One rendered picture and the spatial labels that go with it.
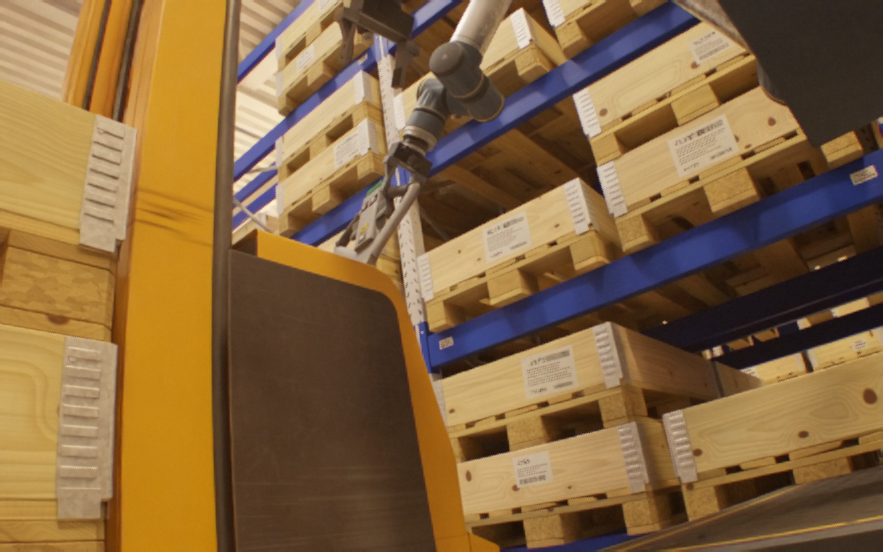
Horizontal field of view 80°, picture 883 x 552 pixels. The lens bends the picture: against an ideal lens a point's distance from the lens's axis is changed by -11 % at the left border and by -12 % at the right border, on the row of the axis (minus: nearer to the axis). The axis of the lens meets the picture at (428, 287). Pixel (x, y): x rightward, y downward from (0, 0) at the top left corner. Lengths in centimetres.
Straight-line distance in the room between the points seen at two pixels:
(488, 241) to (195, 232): 157
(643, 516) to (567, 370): 54
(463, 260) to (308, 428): 161
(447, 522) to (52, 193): 82
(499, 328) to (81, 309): 177
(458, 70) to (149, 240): 97
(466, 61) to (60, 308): 118
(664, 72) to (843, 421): 128
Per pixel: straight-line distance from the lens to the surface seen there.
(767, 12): 101
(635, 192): 212
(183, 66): 116
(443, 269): 249
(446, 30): 376
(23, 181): 86
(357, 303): 107
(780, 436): 184
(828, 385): 183
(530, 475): 213
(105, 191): 90
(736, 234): 202
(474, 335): 240
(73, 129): 93
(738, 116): 211
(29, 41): 1102
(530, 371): 214
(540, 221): 227
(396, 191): 173
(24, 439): 76
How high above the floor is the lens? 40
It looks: 22 degrees up
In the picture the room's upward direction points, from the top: 8 degrees counter-clockwise
